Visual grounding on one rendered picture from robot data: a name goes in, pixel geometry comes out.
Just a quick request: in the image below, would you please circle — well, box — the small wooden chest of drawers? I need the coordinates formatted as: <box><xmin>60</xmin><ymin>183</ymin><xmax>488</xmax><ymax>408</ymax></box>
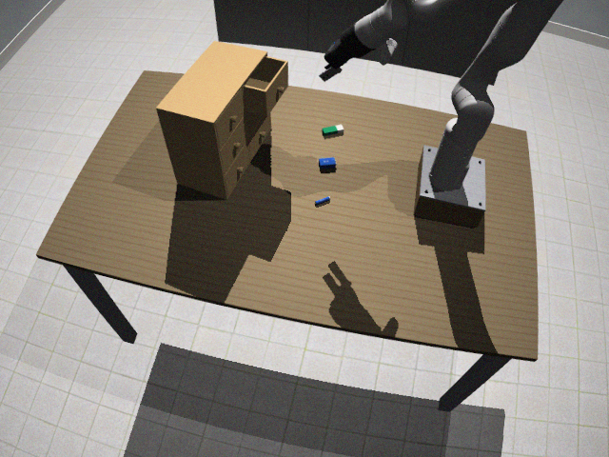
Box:
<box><xmin>156</xmin><ymin>41</ymin><xmax>267</xmax><ymax>200</ymax></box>

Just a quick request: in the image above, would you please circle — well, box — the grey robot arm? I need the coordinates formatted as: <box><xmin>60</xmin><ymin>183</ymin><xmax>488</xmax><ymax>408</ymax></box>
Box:
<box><xmin>370</xmin><ymin>0</ymin><xmax>563</xmax><ymax>191</ymax></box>

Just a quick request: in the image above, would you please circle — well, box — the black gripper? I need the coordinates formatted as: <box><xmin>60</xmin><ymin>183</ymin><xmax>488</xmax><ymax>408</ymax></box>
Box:
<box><xmin>319</xmin><ymin>14</ymin><xmax>398</xmax><ymax>81</ymax></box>

